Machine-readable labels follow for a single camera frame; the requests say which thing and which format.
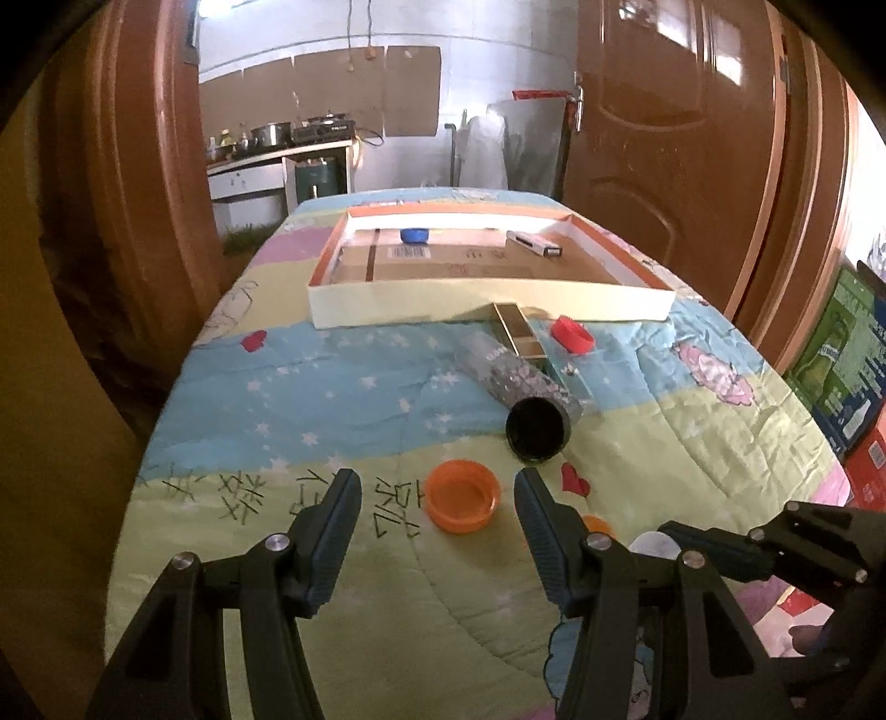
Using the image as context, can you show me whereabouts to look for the white plastic wrapped item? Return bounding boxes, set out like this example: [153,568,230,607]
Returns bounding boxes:
[465,112,512,189]

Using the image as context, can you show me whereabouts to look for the black gas stove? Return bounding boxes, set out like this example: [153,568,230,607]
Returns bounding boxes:
[293,119,357,142]

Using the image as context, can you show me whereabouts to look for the cardboard sheets on wall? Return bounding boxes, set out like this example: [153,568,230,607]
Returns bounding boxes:
[199,44,444,138]

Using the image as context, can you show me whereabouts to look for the brown wooden door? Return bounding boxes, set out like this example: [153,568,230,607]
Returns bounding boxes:
[559,0,794,316]

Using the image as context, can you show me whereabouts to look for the white kitchen counter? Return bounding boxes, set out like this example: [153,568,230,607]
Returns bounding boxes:
[206,137,358,217]

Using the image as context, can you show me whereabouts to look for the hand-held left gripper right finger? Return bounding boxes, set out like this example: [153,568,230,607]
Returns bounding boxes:
[513,468,797,720]

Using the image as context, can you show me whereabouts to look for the green kitchen appliance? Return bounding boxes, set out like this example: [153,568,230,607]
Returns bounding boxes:
[295,156,340,204]

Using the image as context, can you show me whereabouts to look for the green printed carton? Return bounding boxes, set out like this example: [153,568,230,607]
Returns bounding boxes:
[784,263,886,458]

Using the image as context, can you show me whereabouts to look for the red carton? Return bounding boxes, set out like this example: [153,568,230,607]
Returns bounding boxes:
[843,422,886,512]

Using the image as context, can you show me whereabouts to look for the white plastic cap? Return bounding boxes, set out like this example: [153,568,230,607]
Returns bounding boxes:
[629,532,681,559]

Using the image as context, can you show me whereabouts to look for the red plastic cap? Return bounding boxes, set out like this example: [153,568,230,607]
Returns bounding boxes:
[551,316,596,354]

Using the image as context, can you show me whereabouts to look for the white rectangular small box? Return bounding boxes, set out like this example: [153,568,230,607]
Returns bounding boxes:
[506,230,563,260]

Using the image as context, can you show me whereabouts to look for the shallow cardboard tray box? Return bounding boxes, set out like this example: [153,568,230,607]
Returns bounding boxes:
[307,203,677,331]

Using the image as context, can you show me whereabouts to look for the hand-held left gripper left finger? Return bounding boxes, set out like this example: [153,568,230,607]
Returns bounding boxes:
[86,468,364,720]

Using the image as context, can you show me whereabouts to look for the gold small open box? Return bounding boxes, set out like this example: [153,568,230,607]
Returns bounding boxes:
[483,302,549,362]

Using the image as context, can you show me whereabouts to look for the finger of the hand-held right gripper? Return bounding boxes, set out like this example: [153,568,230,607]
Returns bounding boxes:
[656,519,776,581]
[749,500,886,591]

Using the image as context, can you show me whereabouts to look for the patterned clear cylinder tube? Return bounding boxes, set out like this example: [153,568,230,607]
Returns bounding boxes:
[453,331,597,425]

